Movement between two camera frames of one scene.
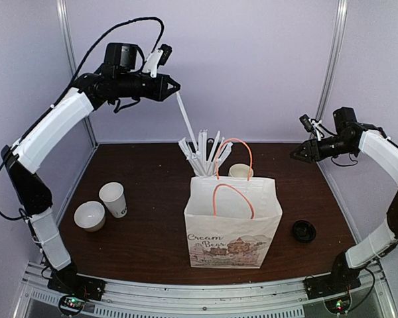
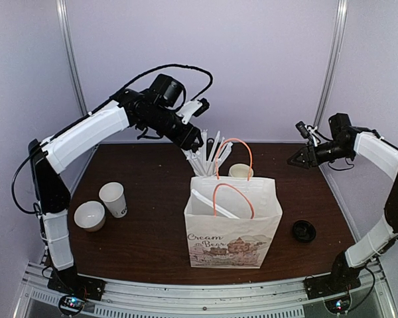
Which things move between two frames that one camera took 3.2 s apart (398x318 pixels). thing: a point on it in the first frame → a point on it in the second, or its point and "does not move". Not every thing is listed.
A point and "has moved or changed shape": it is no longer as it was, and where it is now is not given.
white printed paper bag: (229, 221) does not move
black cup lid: (304, 230) does not move
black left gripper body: (152, 92) → (183, 140)
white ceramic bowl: (90, 215) does not move
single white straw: (186, 122) has moved or changed shape
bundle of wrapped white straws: (210, 155) does not move
